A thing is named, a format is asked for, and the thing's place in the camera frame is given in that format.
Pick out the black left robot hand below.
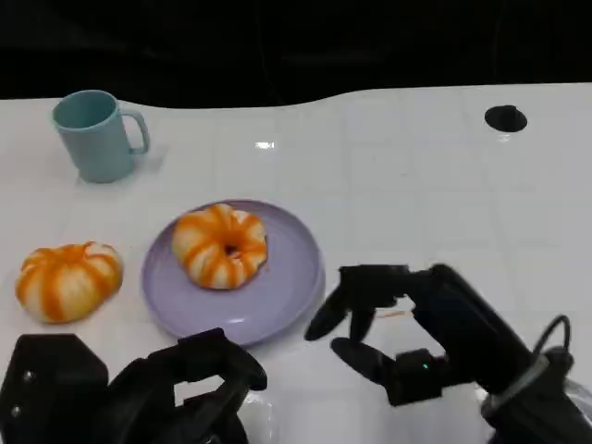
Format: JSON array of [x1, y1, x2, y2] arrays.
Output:
[[105, 327, 269, 444]]

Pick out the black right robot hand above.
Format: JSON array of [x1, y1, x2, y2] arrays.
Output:
[[303, 263, 575, 409]]

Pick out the orange white toy bread roll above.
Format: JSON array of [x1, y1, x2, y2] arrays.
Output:
[[171, 203, 269, 291], [15, 240, 125, 325]]

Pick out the lilac plate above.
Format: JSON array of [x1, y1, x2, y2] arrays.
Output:
[[141, 199, 327, 349]]

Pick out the black round table grommet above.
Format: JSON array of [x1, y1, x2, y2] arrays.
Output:
[[484, 105, 529, 133]]

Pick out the pale green mug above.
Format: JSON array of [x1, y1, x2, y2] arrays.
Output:
[[51, 90, 151, 184]]

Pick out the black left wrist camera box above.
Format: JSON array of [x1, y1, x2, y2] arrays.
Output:
[[0, 333, 110, 444]]

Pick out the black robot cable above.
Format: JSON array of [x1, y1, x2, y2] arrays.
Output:
[[531, 314, 573, 367]]

